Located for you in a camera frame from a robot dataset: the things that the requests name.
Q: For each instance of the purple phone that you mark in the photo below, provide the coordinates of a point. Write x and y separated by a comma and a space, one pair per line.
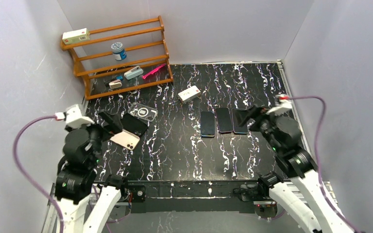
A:
224, 120

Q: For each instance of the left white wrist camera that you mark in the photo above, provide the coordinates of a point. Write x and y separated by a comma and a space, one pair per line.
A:
74, 117

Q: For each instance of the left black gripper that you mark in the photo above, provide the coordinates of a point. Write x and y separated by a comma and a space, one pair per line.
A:
101, 129

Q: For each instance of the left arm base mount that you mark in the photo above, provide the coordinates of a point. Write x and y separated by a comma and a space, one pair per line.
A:
132, 194

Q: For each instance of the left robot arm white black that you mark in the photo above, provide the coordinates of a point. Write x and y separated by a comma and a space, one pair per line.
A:
77, 173

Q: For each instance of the white green box on shelf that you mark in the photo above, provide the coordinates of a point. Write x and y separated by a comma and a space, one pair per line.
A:
76, 36

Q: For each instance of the beige small stapler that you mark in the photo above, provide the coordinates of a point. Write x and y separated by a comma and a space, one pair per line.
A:
115, 84

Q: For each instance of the blue white jar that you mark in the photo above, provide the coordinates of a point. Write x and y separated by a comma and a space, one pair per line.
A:
118, 51

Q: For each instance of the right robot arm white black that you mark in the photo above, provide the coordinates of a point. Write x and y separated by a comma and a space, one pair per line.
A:
315, 212

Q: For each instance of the black blue marker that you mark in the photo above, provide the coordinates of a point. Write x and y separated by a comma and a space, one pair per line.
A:
115, 78

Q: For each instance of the pink comb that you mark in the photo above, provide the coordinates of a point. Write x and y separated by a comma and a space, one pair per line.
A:
153, 71

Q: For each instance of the wooden shelf rack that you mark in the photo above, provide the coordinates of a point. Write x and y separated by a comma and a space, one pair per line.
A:
145, 45

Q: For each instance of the clear phone case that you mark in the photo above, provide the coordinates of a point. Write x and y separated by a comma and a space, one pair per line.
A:
143, 112

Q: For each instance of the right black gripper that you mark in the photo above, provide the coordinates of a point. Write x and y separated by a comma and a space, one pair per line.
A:
261, 119

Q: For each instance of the white box with barcode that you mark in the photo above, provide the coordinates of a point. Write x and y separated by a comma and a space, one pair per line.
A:
189, 94

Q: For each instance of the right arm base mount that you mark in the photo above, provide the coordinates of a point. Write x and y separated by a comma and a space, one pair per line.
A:
264, 206

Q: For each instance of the beige white phone case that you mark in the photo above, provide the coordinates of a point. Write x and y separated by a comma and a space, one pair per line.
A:
126, 139

